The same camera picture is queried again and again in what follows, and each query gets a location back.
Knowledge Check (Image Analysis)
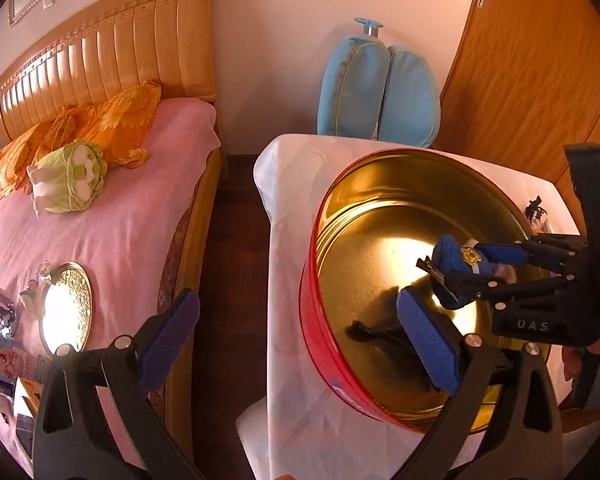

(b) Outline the red round tin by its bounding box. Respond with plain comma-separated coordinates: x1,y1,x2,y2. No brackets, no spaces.
300,147,553,435

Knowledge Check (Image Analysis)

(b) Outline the orange sunflower pillow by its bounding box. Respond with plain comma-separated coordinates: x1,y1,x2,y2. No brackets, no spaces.
32,81,162,170
0,121,53,211

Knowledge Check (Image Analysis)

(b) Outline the black hair clip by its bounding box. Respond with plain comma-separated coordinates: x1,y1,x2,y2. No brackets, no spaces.
525,195,549,233

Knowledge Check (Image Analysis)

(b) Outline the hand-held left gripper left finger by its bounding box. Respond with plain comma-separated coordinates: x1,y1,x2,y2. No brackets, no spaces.
31,287,206,480

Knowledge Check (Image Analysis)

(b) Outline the wooden bed side rail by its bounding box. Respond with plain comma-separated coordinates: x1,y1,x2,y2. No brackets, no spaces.
147,147,227,411

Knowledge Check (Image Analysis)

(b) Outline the wooden bed headboard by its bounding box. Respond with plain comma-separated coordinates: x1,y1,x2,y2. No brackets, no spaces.
0,0,217,143

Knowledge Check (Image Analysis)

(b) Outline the gold round tin lid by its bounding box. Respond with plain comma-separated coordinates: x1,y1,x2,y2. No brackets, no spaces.
38,261,93,356

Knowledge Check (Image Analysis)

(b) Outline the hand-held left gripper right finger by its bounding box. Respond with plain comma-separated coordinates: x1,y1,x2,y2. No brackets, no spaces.
396,285,563,480

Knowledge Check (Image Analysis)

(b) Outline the green cabbage plush toy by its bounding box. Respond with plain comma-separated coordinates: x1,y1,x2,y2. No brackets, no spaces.
26,139,108,218

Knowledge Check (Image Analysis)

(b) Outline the blue chair backrest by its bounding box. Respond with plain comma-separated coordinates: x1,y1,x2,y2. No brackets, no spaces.
317,17,441,148

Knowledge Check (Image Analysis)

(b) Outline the printed cartoon card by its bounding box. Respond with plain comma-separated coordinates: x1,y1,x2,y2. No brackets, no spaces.
0,346,51,386

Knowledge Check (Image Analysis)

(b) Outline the orange cardboard box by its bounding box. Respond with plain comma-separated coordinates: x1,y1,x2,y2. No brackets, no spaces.
12,377,46,418

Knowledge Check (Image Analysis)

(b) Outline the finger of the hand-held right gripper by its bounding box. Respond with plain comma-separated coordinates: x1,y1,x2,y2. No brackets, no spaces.
462,232,591,281
416,256,577,312

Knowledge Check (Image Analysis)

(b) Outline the blue plush doll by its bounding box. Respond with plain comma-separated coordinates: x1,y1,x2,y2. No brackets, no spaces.
430,234,518,310

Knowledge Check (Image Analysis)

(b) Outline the pink bedsheet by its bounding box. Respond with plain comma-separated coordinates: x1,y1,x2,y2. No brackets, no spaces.
0,97,222,476

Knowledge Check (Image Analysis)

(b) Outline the wooden wardrobe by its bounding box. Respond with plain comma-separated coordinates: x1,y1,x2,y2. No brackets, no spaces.
437,0,600,221

